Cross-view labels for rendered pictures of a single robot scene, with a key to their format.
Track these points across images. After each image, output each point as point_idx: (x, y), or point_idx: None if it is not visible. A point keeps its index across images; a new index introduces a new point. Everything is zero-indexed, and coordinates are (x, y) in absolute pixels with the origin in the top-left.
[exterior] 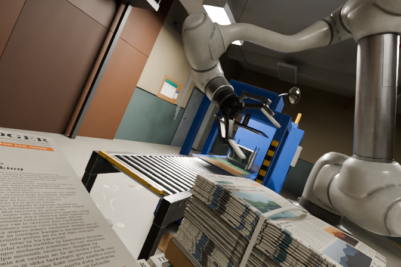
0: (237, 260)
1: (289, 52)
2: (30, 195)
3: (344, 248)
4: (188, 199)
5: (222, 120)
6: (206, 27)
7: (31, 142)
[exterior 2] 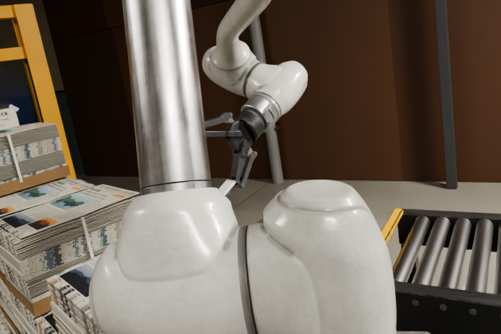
0: None
1: (261, 0)
2: (86, 208)
3: None
4: (427, 300)
5: (246, 153)
6: (203, 65)
7: (125, 194)
